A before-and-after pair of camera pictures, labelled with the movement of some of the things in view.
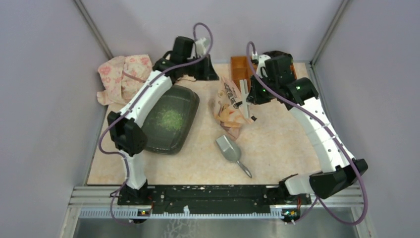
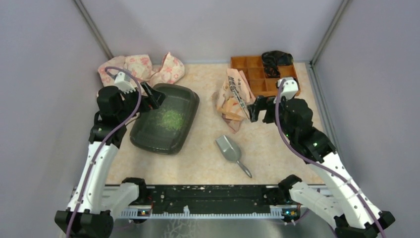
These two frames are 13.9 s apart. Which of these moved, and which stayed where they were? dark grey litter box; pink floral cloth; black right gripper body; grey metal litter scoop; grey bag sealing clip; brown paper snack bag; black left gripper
Moved: grey bag sealing clip; black right gripper body; brown paper snack bag; black left gripper
Stayed: pink floral cloth; dark grey litter box; grey metal litter scoop
